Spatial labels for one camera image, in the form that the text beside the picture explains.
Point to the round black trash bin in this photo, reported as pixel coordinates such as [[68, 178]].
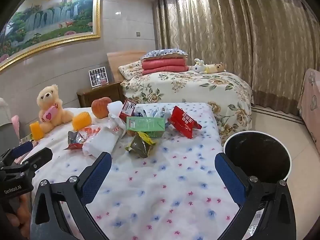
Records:
[[257, 155]]

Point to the framed landscape painting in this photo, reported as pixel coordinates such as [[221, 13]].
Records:
[[50, 12]]

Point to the person's left hand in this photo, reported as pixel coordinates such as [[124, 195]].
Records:
[[21, 212]]

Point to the red snack bag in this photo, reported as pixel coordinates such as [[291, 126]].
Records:
[[182, 122]]

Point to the beige patterned curtain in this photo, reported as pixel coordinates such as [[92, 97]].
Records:
[[225, 30]]

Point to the photo collage frame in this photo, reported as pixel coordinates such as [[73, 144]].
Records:
[[98, 77]]

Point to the small green packet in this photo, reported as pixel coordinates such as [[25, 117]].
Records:
[[27, 138]]

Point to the yellow plush toy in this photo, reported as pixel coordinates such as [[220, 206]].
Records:
[[215, 68]]

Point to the orange foam fruit net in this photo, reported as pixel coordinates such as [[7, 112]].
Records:
[[37, 131]]

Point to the red white milk carton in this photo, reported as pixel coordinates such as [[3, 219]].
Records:
[[127, 107]]

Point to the wooden nightstand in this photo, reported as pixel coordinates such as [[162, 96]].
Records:
[[100, 95]]

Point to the white foam fruit net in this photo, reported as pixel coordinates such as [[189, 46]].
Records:
[[115, 107]]

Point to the cream teddy bear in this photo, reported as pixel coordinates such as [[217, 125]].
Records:
[[48, 97]]

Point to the green yellow snack wrapper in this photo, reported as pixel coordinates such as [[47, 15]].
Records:
[[141, 145]]

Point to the pink heart print chair cover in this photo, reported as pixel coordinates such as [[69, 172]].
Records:
[[311, 100]]

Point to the yellow foam fruit net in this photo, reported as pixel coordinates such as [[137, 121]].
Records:
[[81, 121]]

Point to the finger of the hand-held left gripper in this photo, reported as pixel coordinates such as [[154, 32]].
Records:
[[22, 148], [37, 156]]

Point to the blue white frilled pillow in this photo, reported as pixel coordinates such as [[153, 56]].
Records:
[[162, 53]]

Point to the cream patterned pillow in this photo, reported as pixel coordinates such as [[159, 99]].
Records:
[[130, 70]]

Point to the green drink carton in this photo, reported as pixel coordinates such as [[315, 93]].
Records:
[[145, 125]]

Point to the folded red quilt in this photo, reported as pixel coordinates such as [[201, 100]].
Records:
[[162, 66]]

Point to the wooden headboard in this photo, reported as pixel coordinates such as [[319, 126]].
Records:
[[120, 57]]

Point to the red silver snack wrapper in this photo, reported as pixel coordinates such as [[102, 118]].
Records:
[[75, 140]]

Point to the white rabbit plush toy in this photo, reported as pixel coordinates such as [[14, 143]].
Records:
[[198, 67]]

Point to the red apple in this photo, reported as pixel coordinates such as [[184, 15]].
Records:
[[98, 107]]

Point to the orange white snack wrapper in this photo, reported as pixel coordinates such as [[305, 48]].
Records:
[[91, 131]]

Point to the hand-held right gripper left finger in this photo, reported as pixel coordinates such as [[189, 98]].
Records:
[[97, 175]]

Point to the floral bed cover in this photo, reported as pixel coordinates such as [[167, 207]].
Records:
[[187, 87]]

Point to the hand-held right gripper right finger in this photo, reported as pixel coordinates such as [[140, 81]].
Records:
[[230, 177]]

